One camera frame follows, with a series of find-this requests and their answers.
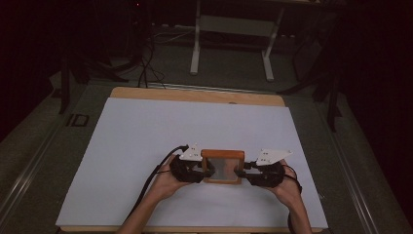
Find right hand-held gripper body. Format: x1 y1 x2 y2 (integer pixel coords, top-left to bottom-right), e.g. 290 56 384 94
247 148 294 189

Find white metal desk frame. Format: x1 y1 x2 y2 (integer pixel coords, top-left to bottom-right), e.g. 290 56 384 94
189 0 287 83

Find wooden table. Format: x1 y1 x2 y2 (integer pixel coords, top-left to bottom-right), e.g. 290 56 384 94
58 86 326 234

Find wooden picture frame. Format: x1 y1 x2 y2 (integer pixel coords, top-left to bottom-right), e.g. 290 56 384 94
200 148 245 185

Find black floor cables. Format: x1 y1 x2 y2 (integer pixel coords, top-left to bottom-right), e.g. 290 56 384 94
135 27 198 90

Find black metal stand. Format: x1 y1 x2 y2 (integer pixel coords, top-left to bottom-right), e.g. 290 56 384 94
277 13 347 133
57 38 144 115

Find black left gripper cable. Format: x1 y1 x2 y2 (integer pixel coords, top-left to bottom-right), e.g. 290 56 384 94
126 144 190 222

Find white table mat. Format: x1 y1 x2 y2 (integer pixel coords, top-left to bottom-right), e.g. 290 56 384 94
56 97 329 230

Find person's left hand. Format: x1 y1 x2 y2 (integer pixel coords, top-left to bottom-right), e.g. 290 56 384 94
151 161 193 202

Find person's right hand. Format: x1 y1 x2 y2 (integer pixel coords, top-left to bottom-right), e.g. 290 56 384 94
268 158 304 210

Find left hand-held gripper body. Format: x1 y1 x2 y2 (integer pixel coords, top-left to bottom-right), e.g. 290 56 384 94
169 142 209 184

